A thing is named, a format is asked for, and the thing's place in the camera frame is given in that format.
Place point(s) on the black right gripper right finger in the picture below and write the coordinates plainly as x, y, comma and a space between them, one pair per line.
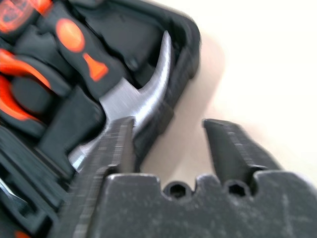
232, 151

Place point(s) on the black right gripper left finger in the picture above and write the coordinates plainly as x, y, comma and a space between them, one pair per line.
109, 153

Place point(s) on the black plastic tool case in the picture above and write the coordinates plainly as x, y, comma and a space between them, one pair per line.
74, 138

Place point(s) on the orange and grey plastic part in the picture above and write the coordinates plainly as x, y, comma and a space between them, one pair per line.
15, 17

